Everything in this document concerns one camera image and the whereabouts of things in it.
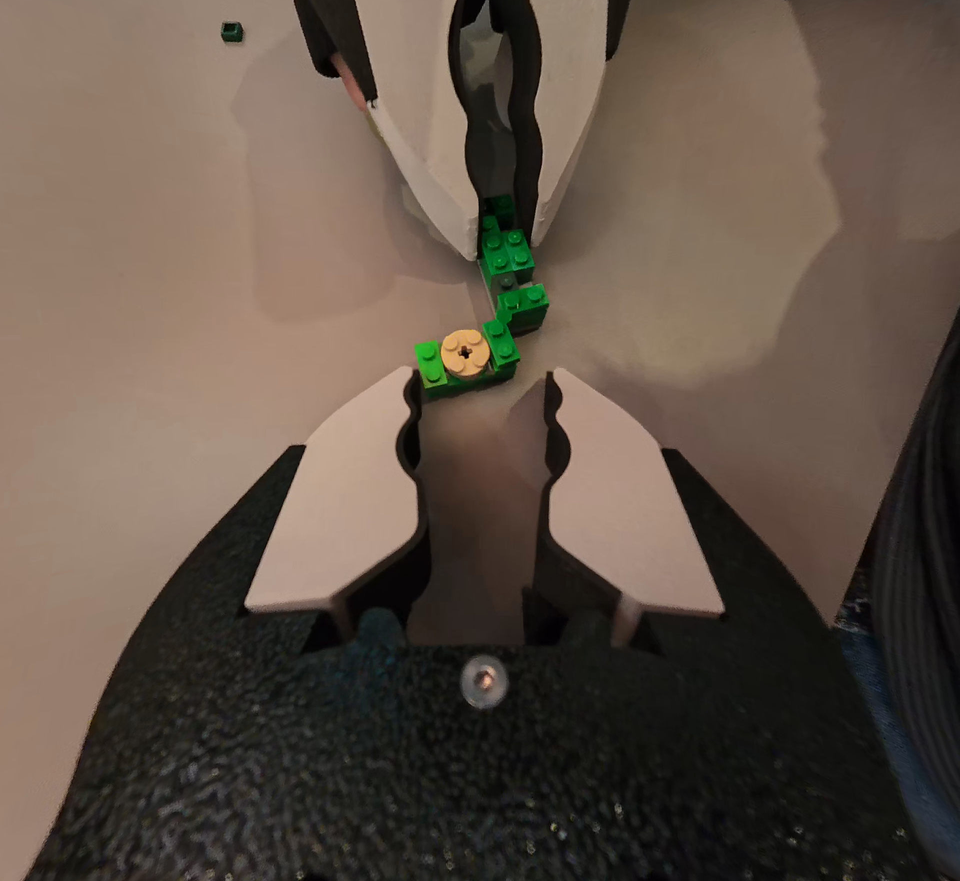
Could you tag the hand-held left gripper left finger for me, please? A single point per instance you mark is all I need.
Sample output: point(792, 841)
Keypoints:
point(337, 506)

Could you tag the tan round toy brick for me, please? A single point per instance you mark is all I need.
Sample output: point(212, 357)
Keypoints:
point(465, 353)

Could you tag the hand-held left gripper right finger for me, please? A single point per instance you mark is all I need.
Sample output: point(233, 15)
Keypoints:
point(630, 513)

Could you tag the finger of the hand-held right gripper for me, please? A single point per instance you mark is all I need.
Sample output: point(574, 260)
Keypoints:
point(566, 71)
point(409, 71)

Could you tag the blue denim garment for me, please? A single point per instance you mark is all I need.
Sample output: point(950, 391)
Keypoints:
point(892, 731)

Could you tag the small dark green toy brick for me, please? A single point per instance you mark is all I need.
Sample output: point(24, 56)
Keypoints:
point(232, 32)

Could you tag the green toy brick assembly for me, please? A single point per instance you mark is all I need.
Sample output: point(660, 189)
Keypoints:
point(508, 255)

